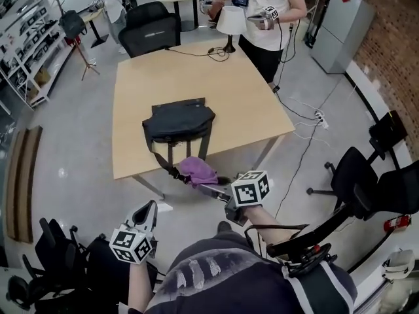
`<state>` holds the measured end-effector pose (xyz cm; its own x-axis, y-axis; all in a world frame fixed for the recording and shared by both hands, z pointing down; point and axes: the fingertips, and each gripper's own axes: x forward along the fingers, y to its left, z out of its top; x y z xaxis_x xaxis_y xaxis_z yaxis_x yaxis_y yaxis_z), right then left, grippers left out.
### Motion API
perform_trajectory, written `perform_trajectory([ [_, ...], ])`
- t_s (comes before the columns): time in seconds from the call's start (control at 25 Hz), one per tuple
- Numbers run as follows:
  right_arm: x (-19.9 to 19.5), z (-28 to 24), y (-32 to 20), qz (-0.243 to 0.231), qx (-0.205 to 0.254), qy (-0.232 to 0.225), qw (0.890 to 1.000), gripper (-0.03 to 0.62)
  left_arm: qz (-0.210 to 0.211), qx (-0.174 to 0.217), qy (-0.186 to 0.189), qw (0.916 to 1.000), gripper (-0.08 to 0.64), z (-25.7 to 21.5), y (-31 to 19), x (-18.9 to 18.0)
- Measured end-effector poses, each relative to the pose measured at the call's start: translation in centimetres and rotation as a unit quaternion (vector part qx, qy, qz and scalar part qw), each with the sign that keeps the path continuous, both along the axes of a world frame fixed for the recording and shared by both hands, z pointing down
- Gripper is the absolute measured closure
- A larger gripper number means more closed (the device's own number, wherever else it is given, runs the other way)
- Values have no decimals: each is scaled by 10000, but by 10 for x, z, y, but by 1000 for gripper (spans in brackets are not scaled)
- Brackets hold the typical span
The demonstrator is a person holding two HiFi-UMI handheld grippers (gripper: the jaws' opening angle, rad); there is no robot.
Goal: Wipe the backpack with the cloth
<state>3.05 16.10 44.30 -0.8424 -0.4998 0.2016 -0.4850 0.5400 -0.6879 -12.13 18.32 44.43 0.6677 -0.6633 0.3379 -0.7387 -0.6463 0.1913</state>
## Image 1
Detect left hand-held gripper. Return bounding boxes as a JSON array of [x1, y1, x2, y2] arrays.
[[109, 200, 159, 266]]

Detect wooden coat stand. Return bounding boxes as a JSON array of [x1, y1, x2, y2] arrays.
[[72, 37, 101, 82]]

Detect red fire extinguisher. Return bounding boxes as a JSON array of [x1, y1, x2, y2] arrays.
[[383, 213, 412, 232]]

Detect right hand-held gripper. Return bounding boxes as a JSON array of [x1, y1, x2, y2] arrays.
[[196, 169, 273, 228]]

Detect grey shoulder strap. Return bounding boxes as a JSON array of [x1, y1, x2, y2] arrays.
[[282, 266, 317, 314]]

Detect white shade table lamp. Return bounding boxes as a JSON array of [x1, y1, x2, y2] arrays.
[[215, 5, 248, 54]]

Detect purple cloth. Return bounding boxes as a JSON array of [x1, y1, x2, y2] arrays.
[[177, 156, 219, 190]]

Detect person's dark printed shirt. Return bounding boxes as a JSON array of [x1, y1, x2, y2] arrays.
[[149, 230, 359, 314]]

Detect wooden planks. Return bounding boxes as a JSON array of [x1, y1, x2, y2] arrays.
[[5, 125, 43, 244]]

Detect person's right forearm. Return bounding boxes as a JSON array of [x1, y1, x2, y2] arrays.
[[244, 205, 295, 264]]

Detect white shelf rack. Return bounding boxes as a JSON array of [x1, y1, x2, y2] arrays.
[[0, 0, 78, 111]]

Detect black lamp cable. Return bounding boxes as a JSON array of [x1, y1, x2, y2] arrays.
[[163, 46, 230, 61]]

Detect black chest-mounted device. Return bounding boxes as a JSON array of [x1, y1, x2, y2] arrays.
[[282, 243, 338, 278]]

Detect grey metal cabinet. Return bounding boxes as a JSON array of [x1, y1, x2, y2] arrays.
[[310, 0, 376, 75]]

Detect black box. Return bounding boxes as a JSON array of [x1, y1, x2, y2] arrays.
[[369, 109, 409, 162]]

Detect black fabric bag with straps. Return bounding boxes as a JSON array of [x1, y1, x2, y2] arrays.
[[141, 97, 217, 186]]

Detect dark hanging bag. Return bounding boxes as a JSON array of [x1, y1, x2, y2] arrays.
[[58, 10, 88, 41]]

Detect white bag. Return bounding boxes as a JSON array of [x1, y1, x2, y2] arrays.
[[382, 249, 416, 280]]

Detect person's left forearm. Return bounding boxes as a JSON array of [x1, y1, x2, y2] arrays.
[[126, 262, 155, 314]]

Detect white power strip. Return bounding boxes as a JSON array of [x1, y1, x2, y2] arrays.
[[314, 109, 330, 130]]

